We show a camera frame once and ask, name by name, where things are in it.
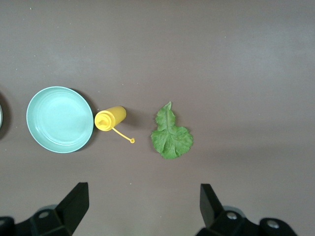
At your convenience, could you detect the mint green plate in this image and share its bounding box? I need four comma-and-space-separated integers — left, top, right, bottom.
26, 86, 95, 153

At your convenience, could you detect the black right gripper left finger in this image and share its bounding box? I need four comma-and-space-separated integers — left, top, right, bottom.
0, 182, 89, 236

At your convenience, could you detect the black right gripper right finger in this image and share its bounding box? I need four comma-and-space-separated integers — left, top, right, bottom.
196, 183, 298, 236

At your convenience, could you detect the yellow mustard squeeze bottle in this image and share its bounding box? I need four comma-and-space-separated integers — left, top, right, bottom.
94, 105, 135, 144

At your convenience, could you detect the green lettuce leaf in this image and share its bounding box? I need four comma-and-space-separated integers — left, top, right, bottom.
150, 101, 194, 160

